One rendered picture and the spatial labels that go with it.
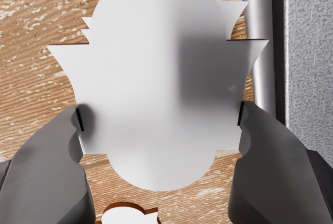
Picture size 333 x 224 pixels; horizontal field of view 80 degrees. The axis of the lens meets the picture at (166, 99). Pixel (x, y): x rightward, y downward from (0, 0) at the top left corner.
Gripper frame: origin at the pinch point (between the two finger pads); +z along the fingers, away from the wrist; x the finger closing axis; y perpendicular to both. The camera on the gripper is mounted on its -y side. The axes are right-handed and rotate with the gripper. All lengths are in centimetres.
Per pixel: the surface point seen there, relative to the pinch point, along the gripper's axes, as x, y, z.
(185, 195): 3.2, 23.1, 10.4
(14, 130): -19.1, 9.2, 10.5
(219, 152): 6.9, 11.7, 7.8
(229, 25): 6.3, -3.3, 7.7
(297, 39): 16.1, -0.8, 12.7
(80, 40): -8.3, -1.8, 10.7
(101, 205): -10.6, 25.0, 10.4
